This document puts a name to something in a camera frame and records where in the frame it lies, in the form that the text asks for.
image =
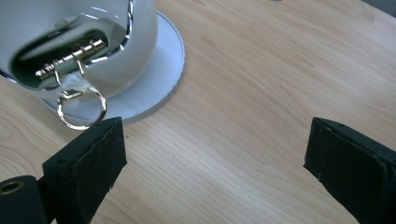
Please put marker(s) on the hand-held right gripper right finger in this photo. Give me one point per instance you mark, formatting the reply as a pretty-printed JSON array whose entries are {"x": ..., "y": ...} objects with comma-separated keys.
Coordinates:
[{"x": 351, "y": 168}]

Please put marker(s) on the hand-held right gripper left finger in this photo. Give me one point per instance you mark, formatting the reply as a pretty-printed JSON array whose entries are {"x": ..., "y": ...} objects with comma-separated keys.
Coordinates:
[{"x": 87, "y": 174}]

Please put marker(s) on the white glossy cup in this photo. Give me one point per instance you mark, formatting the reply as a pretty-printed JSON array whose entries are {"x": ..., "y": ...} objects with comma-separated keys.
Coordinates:
[{"x": 134, "y": 56}]

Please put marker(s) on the white ribbed base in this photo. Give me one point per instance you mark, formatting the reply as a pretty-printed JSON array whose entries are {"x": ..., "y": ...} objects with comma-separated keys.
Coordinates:
[{"x": 155, "y": 77}]

